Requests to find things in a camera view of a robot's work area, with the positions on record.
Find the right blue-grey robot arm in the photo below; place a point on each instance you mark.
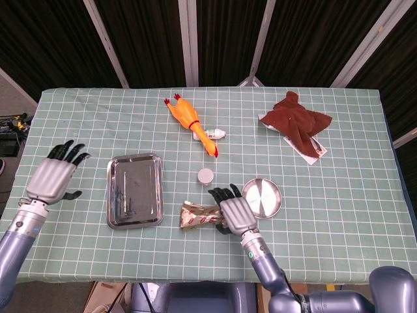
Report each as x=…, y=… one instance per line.
x=325, y=300

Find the blue-grey robot torso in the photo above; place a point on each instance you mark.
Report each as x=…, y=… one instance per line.
x=195, y=298

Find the white frame post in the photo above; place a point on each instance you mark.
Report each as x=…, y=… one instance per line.
x=405, y=137
x=262, y=39
x=189, y=42
x=106, y=42
x=368, y=44

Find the plain cardboard box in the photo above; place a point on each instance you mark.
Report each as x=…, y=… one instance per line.
x=97, y=296

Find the black curtain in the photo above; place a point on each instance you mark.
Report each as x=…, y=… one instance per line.
x=146, y=39

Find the round steel plate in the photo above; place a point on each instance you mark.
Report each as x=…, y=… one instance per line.
x=264, y=197

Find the green checkered tablecloth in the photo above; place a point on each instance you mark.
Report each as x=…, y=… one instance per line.
x=208, y=254

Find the printed cardboard box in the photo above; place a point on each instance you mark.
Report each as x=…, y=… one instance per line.
x=303, y=287

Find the black equipment box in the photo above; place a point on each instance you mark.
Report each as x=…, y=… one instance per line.
x=8, y=147

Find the small white bottle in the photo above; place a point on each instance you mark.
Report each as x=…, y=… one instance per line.
x=216, y=133

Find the brown towel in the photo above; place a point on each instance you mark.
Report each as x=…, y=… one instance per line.
x=296, y=124

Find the orange rubber chicken toy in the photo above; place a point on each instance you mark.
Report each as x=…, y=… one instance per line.
x=187, y=114

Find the rectangular steel tray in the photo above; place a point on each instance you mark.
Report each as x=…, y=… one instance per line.
x=133, y=189

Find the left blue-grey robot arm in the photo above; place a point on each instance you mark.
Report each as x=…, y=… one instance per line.
x=14, y=241

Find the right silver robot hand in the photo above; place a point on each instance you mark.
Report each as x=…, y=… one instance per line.
x=236, y=213

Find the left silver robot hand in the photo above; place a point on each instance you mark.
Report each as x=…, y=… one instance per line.
x=49, y=179

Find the small white cylinder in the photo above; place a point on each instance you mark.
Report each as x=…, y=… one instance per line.
x=206, y=176

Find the crinkled snack wrapper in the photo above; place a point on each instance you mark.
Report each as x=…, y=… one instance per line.
x=195, y=216

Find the white printed card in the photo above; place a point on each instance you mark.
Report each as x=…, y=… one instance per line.
x=317, y=150

